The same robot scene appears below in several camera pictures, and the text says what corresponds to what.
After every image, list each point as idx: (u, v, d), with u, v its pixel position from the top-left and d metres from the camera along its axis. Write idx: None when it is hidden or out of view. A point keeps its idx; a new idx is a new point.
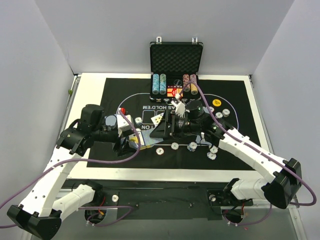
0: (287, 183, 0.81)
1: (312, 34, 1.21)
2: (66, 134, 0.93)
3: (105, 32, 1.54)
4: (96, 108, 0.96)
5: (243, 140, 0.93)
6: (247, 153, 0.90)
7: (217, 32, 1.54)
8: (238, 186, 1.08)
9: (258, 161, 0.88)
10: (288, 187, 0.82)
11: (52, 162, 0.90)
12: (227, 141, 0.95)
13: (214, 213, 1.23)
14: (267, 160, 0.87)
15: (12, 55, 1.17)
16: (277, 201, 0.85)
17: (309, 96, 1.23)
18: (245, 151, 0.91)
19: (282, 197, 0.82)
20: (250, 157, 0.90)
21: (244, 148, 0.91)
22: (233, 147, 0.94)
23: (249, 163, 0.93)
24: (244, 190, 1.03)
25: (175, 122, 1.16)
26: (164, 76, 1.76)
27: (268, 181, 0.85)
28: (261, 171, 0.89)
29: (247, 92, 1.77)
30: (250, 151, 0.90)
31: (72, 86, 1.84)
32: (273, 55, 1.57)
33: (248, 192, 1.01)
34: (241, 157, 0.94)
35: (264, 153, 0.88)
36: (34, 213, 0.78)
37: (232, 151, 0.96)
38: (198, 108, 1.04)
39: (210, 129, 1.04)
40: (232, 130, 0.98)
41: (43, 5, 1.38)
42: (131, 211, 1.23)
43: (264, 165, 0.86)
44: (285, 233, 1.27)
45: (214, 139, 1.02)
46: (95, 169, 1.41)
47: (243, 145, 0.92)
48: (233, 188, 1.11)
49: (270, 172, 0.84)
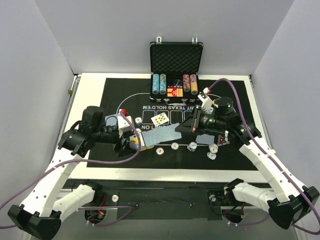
0: (299, 209, 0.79)
1: (313, 33, 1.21)
2: (68, 135, 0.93)
3: (105, 32, 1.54)
4: (97, 110, 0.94)
5: (268, 152, 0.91)
6: (269, 166, 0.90)
7: (217, 33, 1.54)
8: (243, 188, 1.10)
9: (277, 179, 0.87)
10: (299, 212, 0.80)
11: (54, 163, 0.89)
12: (252, 148, 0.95)
13: (214, 213, 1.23)
14: (286, 181, 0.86)
15: (12, 55, 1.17)
16: (280, 220, 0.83)
17: (310, 96, 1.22)
18: (267, 165, 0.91)
19: (288, 220, 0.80)
20: (270, 172, 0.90)
21: (266, 161, 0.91)
22: (256, 156, 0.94)
23: (266, 176, 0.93)
24: (246, 194, 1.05)
25: (200, 118, 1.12)
26: (164, 76, 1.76)
27: (279, 200, 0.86)
28: (275, 188, 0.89)
29: (247, 92, 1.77)
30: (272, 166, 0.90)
31: (72, 86, 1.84)
32: (273, 55, 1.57)
33: (251, 198, 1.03)
34: (260, 168, 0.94)
35: (286, 172, 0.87)
36: (35, 212, 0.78)
37: (253, 160, 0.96)
38: (228, 105, 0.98)
39: (236, 129, 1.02)
40: (259, 139, 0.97)
41: (43, 5, 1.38)
42: (131, 211, 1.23)
43: (281, 185, 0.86)
44: (285, 233, 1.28)
45: (238, 141, 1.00)
46: (94, 169, 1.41)
47: (266, 157, 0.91)
48: (237, 188, 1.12)
49: (286, 193, 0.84)
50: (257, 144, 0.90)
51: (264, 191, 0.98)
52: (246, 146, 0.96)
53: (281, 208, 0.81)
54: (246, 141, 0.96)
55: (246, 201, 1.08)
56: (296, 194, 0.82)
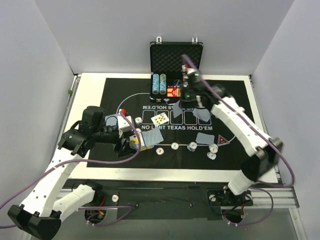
0: (266, 158, 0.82)
1: (312, 33, 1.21)
2: (68, 135, 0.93)
3: (105, 32, 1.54)
4: (97, 110, 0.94)
5: (237, 111, 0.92)
6: (237, 123, 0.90)
7: (217, 33, 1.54)
8: (236, 185, 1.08)
9: (245, 133, 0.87)
10: (266, 163, 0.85)
11: (54, 163, 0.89)
12: (222, 107, 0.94)
13: (214, 213, 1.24)
14: (253, 135, 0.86)
15: (12, 55, 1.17)
16: (252, 171, 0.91)
17: (310, 95, 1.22)
18: (235, 121, 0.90)
19: (257, 170, 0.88)
20: (238, 128, 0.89)
21: (235, 118, 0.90)
22: (225, 114, 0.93)
23: (236, 134, 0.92)
24: (241, 185, 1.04)
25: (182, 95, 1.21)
26: (164, 76, 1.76)
27: (248, 153, 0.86)
28: (244, 143, 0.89)
29: (248, 92, 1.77)
30: (240, 122, 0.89)
31: (72, 86, 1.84)
32: (273, 55, 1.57)
33: (246, 184, 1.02)
34: (231, 127, 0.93)
35: (253, 127, 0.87)
36: (35, 213, 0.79)
37: (224, 119, 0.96)
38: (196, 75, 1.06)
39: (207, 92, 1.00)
40: (228, 99, 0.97)
41: (43, 4, 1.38)
42: (131, 211, 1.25)
43: (249, 138, 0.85)
44: (285, 233, 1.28)
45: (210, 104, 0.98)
46: (94, 169, 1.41)
47: (235, 115, 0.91)
48: (233, 189, 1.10)
49: (253, 145, 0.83)
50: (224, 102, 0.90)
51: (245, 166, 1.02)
52: (216, 105, 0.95)
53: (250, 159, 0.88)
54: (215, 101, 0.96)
55: (241, 190, 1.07)
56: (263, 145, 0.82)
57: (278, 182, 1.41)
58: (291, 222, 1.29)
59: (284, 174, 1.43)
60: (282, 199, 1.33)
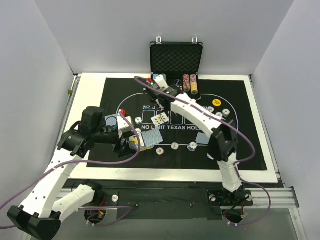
0: (222, 137, 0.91)
1: (313, 33, 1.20)
2: (68, 136, 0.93)
3: (105, 32, 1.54)
4: (96, 110, 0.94)
5: (190, 103, 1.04)
6: (192, 113, 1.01)
7: (217, 33, 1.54)
8: (229, 184, 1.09)
9: (200, 119, 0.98)
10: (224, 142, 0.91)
11: (53, 164, 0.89)
12: (177, 103, 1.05)
13: (214, 212, 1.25)
14: (208, 119, 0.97)
15: (12, 56, 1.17)
16: (216, 155, 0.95)
17: (310, 96, 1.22)
18: (191, 112, 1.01)
19: (221, 151, 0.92)
20: (194, 117, 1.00)
21: (190, 109, 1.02)
22: (181, 108, 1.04)
23: (195, 123, 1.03)
24: (232, 178, 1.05)
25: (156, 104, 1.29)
26: (164, 76, 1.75)
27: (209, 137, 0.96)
28: (203, 130, 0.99)
29: (247, 92, 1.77)
30: (195, 112, 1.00)
31: (72, 86, 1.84)
32: (273, 55, 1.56)
33: (233, 172, 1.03)
34: (189, 118, 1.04)
35: (206, 113, 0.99)
36: (34, 214, 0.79)
37: (182, 113, 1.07)
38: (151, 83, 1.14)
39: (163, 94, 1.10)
40: (181, 95, 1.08)
41: (43, 5, 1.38)
42: (131, 211, 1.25)
43: (205, 123, 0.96)
44: (285, 233, 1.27)
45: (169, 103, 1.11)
46: (94, 169, 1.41)
47: (190, 106, 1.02)
48: (231, 189, 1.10)
49: (209, 128, 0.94)
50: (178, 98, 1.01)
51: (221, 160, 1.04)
52: (172, 103, 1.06)
53: (212, 143, 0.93)
54: (171, 100, 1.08)
55: (233, 182, 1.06)
56: (218, 126, 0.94)
57: (278, 182, 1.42)
58: (291, 223, 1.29)
59: (284, 174, 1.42)
60: (282, 199, 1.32)
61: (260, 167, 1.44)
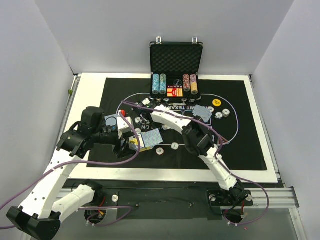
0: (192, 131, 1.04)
1: (312, 33, 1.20)
2: (67, 136, 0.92)
3: (105, 32, 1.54)
4: (96, 111, 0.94)
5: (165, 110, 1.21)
6: (167, 118, 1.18)
7: (217, 33, 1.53)
8: (222, 180, 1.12)
9: (173, 121, 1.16)
10: (195, 136, 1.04)
11: (52, 164, 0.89)
12: (155, 113, 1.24)
13: (214, 212, 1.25)
14: (180, 120, 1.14)
15: (12, 55, 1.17)
16: (193, 150, 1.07)
17: (309, 95, 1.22)
18: (166, 118, 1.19)
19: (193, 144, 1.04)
20: (169, 121, 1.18)
21: (165, 116, 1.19)
22: (159, 116, 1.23)
23: (172, 126, 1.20)
24: (221, 173, 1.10)
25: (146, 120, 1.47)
26: (164, 76, 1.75)
27: None
28: (178, 130, 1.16)
29: (247, 92, 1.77)
30: (169, 117, 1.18)
31: (72, 86, 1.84)
32: (273, 55, 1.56)
33: (219, 166, 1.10)
34: (167, 123, 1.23)
35: (177, 115, 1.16)
36: (34, 215, 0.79)
37: (161, 120, 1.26)
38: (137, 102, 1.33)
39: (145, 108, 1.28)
40: (158, 106, 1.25)
41: (43, 5, 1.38)
42: (131, 211, 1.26)
43: (177, 124, 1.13)
44: (285, 233, 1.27)
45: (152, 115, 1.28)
46: (94, 169, 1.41)
47: (165, 113, 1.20)
48: (226, 186, 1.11)
49: (180, 127, 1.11)
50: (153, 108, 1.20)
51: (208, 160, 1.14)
52: (152, 114, 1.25)
53: (186, 140, 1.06)
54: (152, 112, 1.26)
55: (223, 176, 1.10)
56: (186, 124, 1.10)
57: (278, 182, 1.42)
58: (291, 223, 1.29)
59: (284, 174, 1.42)
60: (282, 198, 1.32)
61: (260, 167, 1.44)
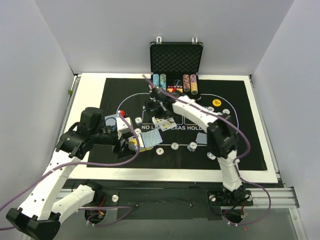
0: (218, 130, 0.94)
1: (312, 33, 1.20)
2: (66, 137, 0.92)
3: (105, 32, 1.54)
4: (95, 111, 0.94)
5: (189, 102, 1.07)
6: (191, 111, 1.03)
7: (217, 33, 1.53)
8: (229, 182, 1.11)
9: (197, 116, 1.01)
10: (220, 135, 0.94)
11: (51, 166, 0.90)
12: (178, 104, 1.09)
13: (214, 212, 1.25)
14: (205, 115, 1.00)
15: (12, 55, 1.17)
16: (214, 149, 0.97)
17: (310, 95, 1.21)
18: (190, 110, 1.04)
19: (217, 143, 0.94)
20: (192, 114, 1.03)
21: (189, 108, 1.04)
22: (181, 108, 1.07)
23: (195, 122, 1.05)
24: (232, 176, 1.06)
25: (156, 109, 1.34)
26: (164, 76, 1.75)
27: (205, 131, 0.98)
28: (201, 126, 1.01)
29: (248, 92, 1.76)
30: (194, 110, 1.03)
31: (72, 86, 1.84)
32: (273, 55, 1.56)
33: (233, 170, 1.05)
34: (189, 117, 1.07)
35: (203, 110, 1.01)
36: (33, 216, 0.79)
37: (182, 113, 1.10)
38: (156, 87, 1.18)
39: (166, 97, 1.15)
40: (182, 97, 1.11)
41: (43, 5, 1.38)
42: (131, 211, 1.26)
43: (202, 119, 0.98)
44: (285, 233, 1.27)
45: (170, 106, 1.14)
46: (94, 170, 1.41)
47: (189, 106, 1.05)
48: (231, 188, 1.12)
49: (206, 123, 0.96)
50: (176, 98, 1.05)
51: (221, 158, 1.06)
52: (173, 104, 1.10)
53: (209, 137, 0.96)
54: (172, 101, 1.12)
55: (233, 179, 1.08)
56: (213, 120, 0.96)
57: (278, 182, 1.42)
58: (291, 222, 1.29)
59: (284, 174, 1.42)
60: (282, 199, 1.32)
61: (260, 167, 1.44)
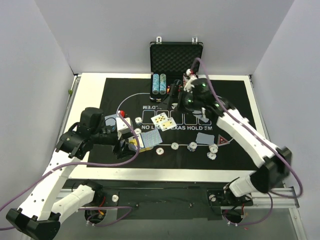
0: (274, 169, 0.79)
1: (312, 33, 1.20)
2: (66, 138, 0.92)
3: (105, 32, 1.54)
4: (95, 112, 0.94)
5: (241, 122, 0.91)
6: (242, 134, 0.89)
7: (217, 33, 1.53)
8: (238, 189, 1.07)
9: (251, 143, 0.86)
10: (274, 174, 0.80)
11: (51, 166, 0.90)
12: (226, 119, 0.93)
13: (214, 213, 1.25)
14: (260, 144, 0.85)
15: (12, 55, 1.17)
16: (260, 184, 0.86)
17: (310, 95, 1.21)
18: (240, 132, 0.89)
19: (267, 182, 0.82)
20: (243, 138, 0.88)
21: (240, 129, 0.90)
22: (230, 126, 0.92)
23: (242, 144, 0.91)
24: (244, 190, 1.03)
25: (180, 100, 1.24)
26: (164, 76, 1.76)
27: (256, 164, 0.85)
28: (252, 154, 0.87)
29: (248, 92, 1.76)
30: (246, 134, 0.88)
31: (72, 86, 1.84)
32: (273, 54, 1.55)
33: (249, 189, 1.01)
34: (236, 138, 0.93)
35: (259, 136, 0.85)
36: (33, 216, 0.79)
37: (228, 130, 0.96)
38: (203, 84, 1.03)
39: (211, 105, 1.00)
40: (232, 110, 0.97)
41: (43, 5, 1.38)
42: (131, 211, 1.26)
43: (256, 149, 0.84)
44: (285, 233, 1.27)
45: (214, 116, 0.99)
46: (94, 170, 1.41)
47: (240, 126, 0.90)
48: (236, 193, 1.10)
49: (260, 157, 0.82)
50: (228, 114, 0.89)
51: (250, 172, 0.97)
52: (219, 116, 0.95)
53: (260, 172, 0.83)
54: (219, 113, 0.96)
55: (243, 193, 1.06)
56: (270, 155, 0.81)
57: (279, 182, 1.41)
58: (291, 222, 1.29)
59: None
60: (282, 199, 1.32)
61: None
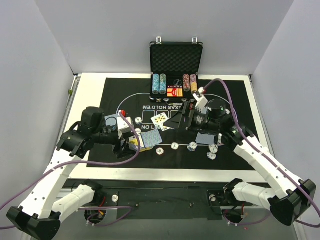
0: (298, 203, 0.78)
1: (312, 33, 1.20)
2: (67, 137, 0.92)
3: (105, 32, 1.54)
4: (96, 111, 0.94)
5: (262, 151, 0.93)
6: (263, 164, 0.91)
7: (217, 33, 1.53)
8: (242, 194, 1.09)
9: (272, 175, 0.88)
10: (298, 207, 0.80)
11: (52, 165, 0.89)
12: (245, 148, 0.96)
13: (214, 212, 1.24)
14: (282, 176, 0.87)
15: (12, 55, 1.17)
16: (282, 217, 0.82)
17: (309, 95, 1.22)
18: (261, 162, 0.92)
19: (291, 217, 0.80)
20: (265, 169, 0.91)
21: (260, 158, 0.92)
22: (250, 155, 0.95)
23: (263, 174, 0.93)
24: (249, 198, 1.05)
25: (193, 117, 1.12)
26: (164, 76, 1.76)
27: (278, 196, 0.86)
28: (273, 185, 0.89)
29: (247, 92, 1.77)
30: (267, 165, 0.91)
31: (72, 86, 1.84)
32: (273, 55, 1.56)
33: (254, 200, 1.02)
34: (256, 167, 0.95)
35: (280, 168, 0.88)
36: (34, 215, 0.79)
37: (247, 158, 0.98)
38: (221, 109, 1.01)
39: (229, 131, 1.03)
40: (250, 137, 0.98)
41: (43, 5, 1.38)
42: (131, 211, 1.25)
43: (278, 181, 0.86)
44: (285, 233, 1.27)
45: (231, 143, 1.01)
46: (94, 169, 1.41)
47: (260, 155, 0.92)
48: (237, 196, 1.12)
49: (283, 189, 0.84)
50: (249, 143, 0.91)
51: (264, 189, 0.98)
52: (238, 145, 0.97)
53: (282, 205, 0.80)
54: (238, 141, 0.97)
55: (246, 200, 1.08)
56: (294, 188, 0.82)
57: None
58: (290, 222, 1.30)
59: None
60: None
61: None
